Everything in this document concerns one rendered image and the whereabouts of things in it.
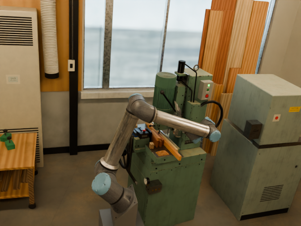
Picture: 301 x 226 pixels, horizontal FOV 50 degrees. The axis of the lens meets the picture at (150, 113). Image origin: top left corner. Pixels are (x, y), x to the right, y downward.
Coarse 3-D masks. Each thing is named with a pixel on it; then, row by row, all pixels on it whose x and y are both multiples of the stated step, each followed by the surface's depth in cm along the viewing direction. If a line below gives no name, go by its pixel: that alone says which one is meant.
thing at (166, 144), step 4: (148, 124) 306; (148, 128) 306; (152, 128) 299; (164, 140) 281; (164, 144) 280; (168, 144) 275; (168, 148) 274; (172, 148) 269; (172, 152) 268; (176, 152) 264; (176, 156) 263; (180, 156) 259; (180, 160) 261
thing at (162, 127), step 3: (156, 123) 281; (153, 126) 287; (156, 126) 281; (159, 126) 282; (162, 126) 283; (165, 126) 285; (156, 129) 282; (159, 129) 283; (162, 129) 285; (165, 129) 286
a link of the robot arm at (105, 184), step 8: (96, 176) 227; (104, 176) 221; (112, 176) 228; (96, 184) 221; (104, 184) 218; (112, 184) 221; (96, 192) 219; (104, 192) 218; (112, 192) 220; (120, 192) 224; (112, 200) 222
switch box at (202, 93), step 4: (204, 80) 271; (208, 80) 272; (200, 84) 271; (204, 84) 267; (212, 84) 270; (200, 88) 271; (204, 88) 268; (200, 92) 272; (204, 92) 270; (208, 92) 272; (200, 96) 272; (204, 96) 272; (208, 96) 274
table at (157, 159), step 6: (138, 126) 308; (144, 126) 310; (138, 150) 276; (144, 150) 279; (150, 150) 271; (156, 150) 272; (168, 150) 274; (150, 156) 271; (156, 156) 263; (162, 156) 264; (168, 156) 266; (174, 156) 269; (156, 162) 263; (162, 162) 265
